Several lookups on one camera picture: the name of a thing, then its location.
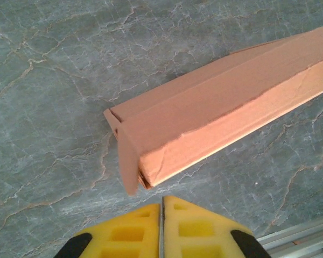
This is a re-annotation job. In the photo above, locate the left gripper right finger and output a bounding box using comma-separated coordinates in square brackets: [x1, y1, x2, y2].
[163, 195, 272, 258]

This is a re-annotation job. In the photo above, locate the aluminium mounting rail frame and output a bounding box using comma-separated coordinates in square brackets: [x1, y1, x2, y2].
[258, 213, 323, 258]

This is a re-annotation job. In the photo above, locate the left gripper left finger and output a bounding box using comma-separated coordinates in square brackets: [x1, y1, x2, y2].
[53, 203, 160, 258]

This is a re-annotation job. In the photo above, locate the orange paper box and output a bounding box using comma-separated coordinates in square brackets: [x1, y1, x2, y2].
[103, 25, 323, 196]

